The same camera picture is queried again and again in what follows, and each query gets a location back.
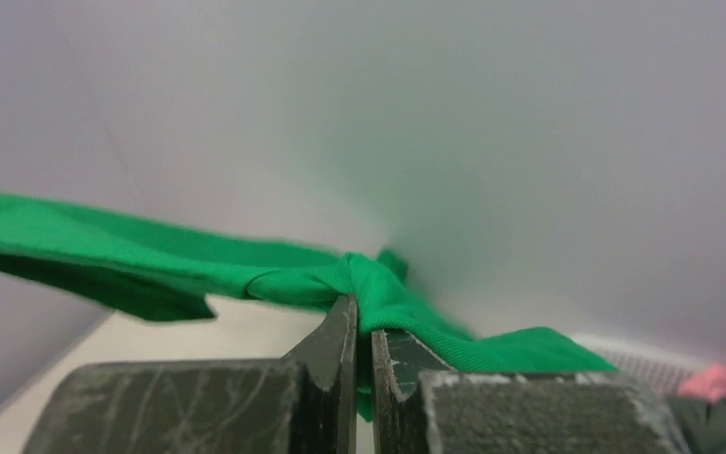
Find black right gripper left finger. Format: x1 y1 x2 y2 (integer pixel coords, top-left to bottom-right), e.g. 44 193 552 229
24 296 358 453

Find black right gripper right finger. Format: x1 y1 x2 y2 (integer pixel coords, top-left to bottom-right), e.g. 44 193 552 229
371 330 689 454

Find green t shirt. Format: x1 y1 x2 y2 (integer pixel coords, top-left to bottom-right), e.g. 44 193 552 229
0 183 618 422

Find white plastic laundry basket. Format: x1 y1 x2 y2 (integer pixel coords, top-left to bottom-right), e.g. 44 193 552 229
573 333 726 396

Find pink t shirt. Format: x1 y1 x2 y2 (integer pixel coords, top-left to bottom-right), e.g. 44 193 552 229
677 364 726 402

